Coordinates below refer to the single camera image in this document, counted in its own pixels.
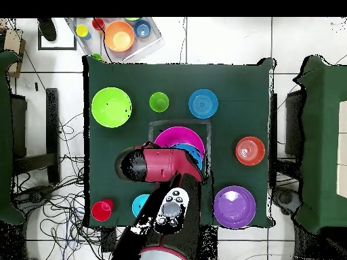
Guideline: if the large pink bowl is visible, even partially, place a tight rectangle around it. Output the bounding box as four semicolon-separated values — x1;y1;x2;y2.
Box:
153;126;206;163

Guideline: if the large blue bowl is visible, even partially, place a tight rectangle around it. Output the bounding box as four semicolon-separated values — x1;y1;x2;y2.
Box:
170;142;204;171

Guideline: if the medium blue ribbed bowl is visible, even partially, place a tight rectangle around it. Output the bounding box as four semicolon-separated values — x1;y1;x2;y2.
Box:
188;89;219;120

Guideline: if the dark green table cloth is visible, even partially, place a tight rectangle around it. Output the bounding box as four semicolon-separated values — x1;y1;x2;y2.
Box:
82;55;277;229

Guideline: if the small cyan bowl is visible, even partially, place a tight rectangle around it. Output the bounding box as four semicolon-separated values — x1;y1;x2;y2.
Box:
131;194;151;218

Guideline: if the large green bowl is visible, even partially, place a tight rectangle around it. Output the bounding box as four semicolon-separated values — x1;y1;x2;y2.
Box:
91;87;133;129

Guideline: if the orange ribbed bowl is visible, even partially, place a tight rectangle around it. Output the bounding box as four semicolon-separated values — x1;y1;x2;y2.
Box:
234;135;266;167

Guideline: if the purple bowl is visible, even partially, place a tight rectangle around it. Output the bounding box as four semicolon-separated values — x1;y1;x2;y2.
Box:
213;185;257;230

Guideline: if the red cup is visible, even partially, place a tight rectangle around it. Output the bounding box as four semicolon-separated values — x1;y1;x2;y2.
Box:
91;198;115;222
91;18;106;32

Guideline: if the black power strip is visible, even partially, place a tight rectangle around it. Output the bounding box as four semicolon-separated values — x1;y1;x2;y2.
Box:
100;227;118;253

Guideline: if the blue cup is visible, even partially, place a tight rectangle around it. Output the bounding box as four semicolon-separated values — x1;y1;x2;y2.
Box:
134;19;152;39

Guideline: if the large orange bowl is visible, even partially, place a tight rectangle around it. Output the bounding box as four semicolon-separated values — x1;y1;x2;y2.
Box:
104;20;136;53

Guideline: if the black floor device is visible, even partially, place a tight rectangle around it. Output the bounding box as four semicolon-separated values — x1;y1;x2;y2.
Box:
272;186;302;216
14;185;55;207

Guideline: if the clear plastic tray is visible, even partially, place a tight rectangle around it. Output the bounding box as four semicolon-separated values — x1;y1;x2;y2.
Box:
66;17;163;64

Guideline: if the yellow cup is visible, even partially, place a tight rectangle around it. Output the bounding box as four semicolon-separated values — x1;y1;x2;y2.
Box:
76;24;92;41

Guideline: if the green covered side table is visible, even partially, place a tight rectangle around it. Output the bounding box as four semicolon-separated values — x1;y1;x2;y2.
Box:
293;55;347;235
0;50;26;225

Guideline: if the beige box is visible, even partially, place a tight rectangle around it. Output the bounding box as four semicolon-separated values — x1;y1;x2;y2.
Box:
335;100;347;198

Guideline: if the person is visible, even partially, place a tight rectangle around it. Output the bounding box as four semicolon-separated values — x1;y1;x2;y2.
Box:
37;18;58;42

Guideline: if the brown cardboard box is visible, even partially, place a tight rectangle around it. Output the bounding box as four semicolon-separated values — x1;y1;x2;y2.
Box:
3;26;26;79

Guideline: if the black cable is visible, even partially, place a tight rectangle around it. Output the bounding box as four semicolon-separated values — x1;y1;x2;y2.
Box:
92;17;113;64

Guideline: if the tangle of floor cables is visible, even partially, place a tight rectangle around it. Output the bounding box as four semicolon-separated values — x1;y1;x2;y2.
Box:
12;112;131;260

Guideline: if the black table leg frame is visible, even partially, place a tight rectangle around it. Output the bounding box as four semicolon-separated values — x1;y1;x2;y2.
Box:
270;89;306;190
10;87;61;185

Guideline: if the black floor tape frame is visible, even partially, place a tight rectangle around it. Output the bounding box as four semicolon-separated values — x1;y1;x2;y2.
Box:
37;25;77;51

